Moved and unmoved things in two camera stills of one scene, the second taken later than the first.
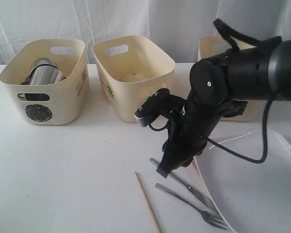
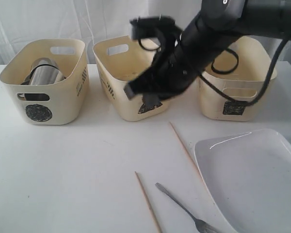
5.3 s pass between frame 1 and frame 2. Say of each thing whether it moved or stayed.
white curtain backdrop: stayed
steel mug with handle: stayed
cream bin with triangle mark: stayed
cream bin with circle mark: stayed
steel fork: moved
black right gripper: moved
